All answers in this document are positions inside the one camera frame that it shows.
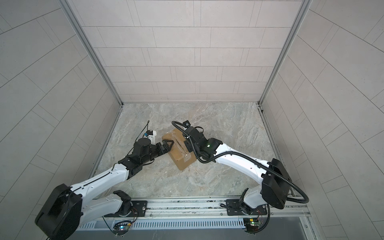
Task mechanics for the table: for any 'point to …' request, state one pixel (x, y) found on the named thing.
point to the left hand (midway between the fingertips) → (174, 143)
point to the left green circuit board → (121, 227)
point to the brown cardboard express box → (180, 158)
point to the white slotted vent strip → (187, 224)
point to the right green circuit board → (251, 225)
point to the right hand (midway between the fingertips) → (188, 139)
